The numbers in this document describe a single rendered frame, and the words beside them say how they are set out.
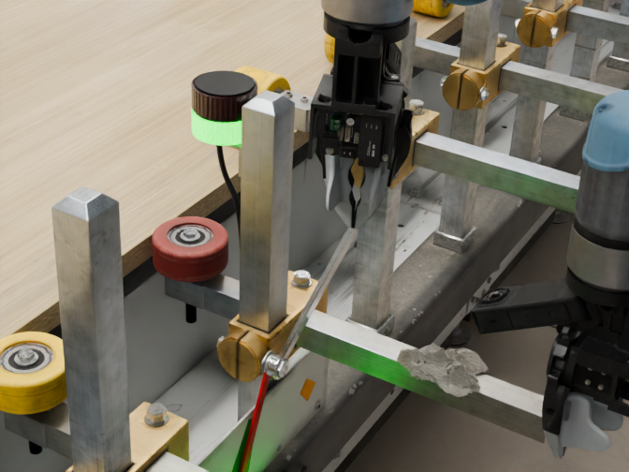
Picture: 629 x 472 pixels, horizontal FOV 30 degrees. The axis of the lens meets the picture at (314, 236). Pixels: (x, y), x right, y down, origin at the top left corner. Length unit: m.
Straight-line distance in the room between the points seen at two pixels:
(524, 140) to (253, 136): 0.81
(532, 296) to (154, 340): 0.53
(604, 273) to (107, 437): 0.42
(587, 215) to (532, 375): 1.63
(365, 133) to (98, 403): 0.31
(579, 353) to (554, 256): 1.97
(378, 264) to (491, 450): 1.05
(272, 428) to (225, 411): 0.22
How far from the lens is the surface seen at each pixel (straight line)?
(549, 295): 1.04
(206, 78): 1.08
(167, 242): 1.23
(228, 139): 1.07
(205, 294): 1.24
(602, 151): 0.94
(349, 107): 0.96
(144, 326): 1.39
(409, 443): 2.36
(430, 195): 1.92
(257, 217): 1.09
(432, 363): 1.14
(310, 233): 1.69
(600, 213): 0.96
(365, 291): 1.40
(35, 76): 1.62
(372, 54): 0.94
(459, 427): 2.41
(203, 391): 1.48
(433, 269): 1.58
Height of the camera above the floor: 1.56
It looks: 32 degrees down
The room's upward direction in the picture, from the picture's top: 3 degrees clockwise
